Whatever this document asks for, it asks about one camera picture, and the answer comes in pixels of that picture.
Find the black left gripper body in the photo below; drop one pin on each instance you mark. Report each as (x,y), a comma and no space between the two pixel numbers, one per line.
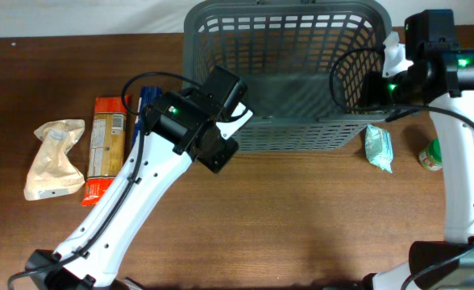
(225,157)

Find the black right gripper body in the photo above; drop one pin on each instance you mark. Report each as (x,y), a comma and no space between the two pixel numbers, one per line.
(376,93)

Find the orange spaghetti packet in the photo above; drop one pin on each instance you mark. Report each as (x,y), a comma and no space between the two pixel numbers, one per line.
(106,147)

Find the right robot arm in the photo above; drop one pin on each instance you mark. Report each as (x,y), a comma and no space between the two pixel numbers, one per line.
(447,264)

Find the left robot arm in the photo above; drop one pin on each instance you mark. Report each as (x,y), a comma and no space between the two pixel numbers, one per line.
(91,256)

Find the pale green wipes packet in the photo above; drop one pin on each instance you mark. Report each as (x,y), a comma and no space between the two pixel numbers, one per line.
(379,148)

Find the green lid jar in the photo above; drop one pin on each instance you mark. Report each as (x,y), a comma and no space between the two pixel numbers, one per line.
(430,157)

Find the grey plastic basket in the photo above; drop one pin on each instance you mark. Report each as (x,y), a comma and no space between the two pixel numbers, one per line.
(302,62)

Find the beige paper pouch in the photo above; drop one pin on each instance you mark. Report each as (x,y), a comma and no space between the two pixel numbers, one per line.
(51,173)

